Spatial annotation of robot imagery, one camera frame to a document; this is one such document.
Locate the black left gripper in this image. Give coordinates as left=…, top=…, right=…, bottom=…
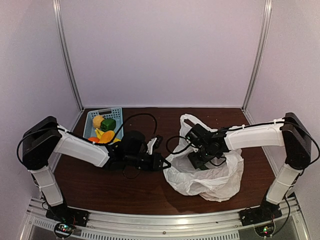
left=125, top=151, right=172, bottom=172

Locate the white plastic bag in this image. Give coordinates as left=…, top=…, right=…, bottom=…
left=163, top=113, right=244, bottom=202

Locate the yellow orange mango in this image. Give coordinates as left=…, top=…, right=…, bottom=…
left=99, top=130, right=115, bottom=144

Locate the yellow banana bunch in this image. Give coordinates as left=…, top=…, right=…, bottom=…
left=95, top=128, right=121, bottom=143

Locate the peach coloured fruit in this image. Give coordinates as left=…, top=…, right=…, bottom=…
left=92, top=115, right=105, bottom=129

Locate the orange fruit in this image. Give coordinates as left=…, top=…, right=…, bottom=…
left=88, top=136, right=100, bottom=143

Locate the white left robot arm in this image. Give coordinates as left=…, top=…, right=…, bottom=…
left=16, top=116, right=172, bottom=222

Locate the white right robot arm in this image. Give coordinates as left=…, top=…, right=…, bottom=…
left=185, top=112, right=318, bottom=221

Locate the green fruit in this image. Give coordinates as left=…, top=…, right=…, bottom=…
left=100, top=118, right=117, bottom=132

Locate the light blue plastic basket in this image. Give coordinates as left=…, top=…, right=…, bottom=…
left=83, top=107, right=124, bottom=140

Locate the right circuit board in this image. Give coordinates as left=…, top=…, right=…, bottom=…
left=254, top=223, right=275, bottom=238

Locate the circuit board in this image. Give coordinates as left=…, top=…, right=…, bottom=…
left=53, top=222, right=75, bottom=239
left=254, top=223, right=275, bottom=238

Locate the left circuit board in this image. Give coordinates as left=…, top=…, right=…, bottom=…
left=53, top=222, right=75, bottom=239

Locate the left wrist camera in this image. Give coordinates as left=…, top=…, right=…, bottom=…
left=147, top=135, right=163, bottom=155

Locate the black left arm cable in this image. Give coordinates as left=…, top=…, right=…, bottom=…
left=16, top=113, right=158, bottom=180

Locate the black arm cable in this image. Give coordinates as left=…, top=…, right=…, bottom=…
left=166, top=119, right=320, bottom=166
left=16, top=113, right=158, bottom=180

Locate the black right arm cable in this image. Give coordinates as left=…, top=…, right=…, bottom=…
left=166, top=119, right=320, bottom=166

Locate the aluminium front rail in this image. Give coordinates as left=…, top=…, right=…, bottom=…
left=18, top=197, right=311, bottom=240

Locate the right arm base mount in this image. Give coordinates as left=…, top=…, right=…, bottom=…
left=238, top=198, right=283, bottom=226

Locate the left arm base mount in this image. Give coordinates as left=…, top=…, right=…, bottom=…
left=45, top=196, right=89, bottom=227

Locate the right aluminium corner post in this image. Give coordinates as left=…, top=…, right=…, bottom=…
left=241, top=0, right=273, bottom=112

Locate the aluminium corner post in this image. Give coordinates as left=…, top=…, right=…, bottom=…
left=52, top=0, right=84, bottom=112
left=241, top=0, right=273, bottom=112

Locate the left aluminium corner post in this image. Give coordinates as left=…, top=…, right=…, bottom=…
left=52, top=0, right=84, bottom=112

